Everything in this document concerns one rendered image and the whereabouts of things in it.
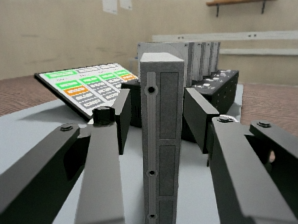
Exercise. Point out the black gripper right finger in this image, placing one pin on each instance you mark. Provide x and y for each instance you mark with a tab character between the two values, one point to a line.
244	191

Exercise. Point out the light grey flat mat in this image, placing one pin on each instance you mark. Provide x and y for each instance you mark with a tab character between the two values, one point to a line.
22	130

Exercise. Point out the status display panel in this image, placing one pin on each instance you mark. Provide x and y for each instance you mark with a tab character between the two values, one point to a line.
85	88

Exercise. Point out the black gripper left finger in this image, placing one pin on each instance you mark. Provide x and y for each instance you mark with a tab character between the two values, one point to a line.
35	187

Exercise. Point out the black drive dock housing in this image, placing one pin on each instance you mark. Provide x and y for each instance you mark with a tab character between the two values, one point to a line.
218	89

